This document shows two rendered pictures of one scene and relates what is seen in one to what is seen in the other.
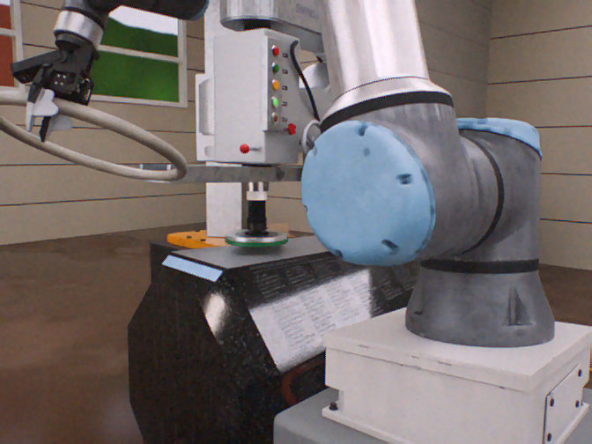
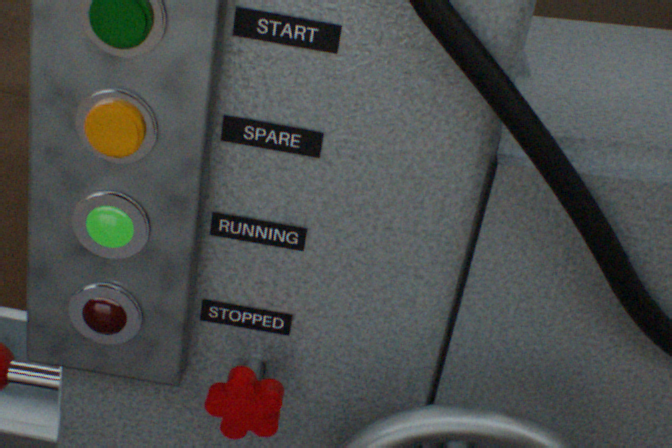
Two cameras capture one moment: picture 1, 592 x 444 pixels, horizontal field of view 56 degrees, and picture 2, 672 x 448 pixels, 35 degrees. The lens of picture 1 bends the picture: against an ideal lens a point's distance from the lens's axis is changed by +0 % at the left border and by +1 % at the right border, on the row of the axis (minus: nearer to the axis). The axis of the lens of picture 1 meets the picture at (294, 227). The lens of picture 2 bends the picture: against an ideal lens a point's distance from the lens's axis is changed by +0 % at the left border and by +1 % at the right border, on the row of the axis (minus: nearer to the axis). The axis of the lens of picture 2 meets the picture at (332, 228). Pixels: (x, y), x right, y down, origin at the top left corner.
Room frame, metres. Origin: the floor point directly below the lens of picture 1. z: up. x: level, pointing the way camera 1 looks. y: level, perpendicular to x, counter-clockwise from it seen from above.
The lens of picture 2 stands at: (1.63, -0.33, 1.62)
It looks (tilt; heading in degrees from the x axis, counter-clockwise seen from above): 30 degrees down; 55
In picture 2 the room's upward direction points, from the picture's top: 10 degrees clockwise
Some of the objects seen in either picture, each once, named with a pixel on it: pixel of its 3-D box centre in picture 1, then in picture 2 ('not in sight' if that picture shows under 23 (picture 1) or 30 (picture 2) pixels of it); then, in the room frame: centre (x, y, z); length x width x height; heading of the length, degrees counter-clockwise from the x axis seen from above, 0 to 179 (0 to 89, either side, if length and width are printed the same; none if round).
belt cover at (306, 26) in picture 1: (314, 33); not in sight; (2.20, -0.07, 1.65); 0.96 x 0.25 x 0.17; 145
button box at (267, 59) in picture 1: (271, 85); (124, 112); (1.79, 0.08, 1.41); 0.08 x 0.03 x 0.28; 145
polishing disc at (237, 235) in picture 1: (256, 235); not in sight; (1.91, 0.13, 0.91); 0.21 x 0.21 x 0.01
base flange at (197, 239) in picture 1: (231, 238); not in sight; (2.78, 0.32, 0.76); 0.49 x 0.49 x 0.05; 44
